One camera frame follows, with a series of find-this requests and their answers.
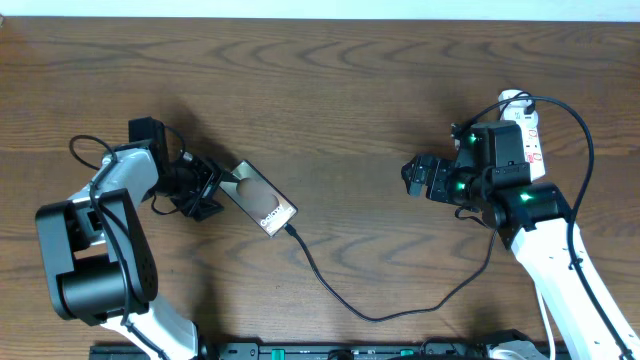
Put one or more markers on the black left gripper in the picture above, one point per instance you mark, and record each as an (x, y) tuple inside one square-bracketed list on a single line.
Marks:
[(208, 180)]

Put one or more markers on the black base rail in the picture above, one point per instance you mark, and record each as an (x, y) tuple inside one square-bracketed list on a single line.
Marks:
[(253, 351)]

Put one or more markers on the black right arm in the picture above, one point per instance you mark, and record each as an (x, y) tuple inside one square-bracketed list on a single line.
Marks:
[(491, 174)]

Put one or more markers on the white power strip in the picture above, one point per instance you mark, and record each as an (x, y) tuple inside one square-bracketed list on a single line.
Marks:
[(533, 152)]

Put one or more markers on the white USB charger adapter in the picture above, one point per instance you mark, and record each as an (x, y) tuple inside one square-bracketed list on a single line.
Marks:
[(522, 111)]

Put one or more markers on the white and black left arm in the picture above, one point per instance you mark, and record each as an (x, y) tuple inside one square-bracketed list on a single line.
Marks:
[(98, 264)]

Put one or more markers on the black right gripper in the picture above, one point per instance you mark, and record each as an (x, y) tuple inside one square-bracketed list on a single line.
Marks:
[(441, 168)]

